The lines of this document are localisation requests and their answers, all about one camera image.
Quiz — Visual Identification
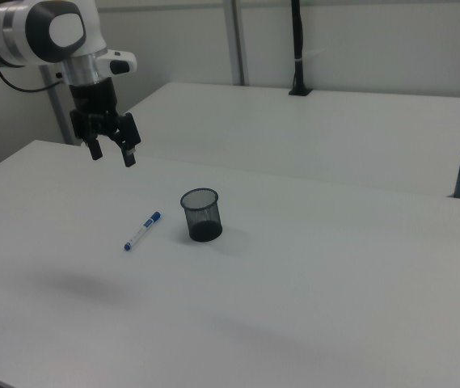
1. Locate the black camera pole with base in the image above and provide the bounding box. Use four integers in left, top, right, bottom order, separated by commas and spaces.
288, 0, 314, 97

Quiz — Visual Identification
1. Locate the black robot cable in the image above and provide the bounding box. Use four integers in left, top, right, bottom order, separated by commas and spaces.
0, 65, 66, 93

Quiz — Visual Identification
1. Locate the blue and white marker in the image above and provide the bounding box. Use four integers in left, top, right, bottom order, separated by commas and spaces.
123, 210, 163, 252

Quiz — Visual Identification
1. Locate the grey metal frame post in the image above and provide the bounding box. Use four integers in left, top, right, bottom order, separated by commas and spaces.
38, 64, 74, 146

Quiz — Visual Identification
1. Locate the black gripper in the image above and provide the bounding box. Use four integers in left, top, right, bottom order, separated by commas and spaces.
69, 78, 142, 168

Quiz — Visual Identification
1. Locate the grey partition post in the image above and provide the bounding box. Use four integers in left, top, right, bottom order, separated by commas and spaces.
222, 0, 251, 87

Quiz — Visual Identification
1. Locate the black mesh pen cup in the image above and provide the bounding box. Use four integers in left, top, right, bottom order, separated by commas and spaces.
179, 187, 224, 243

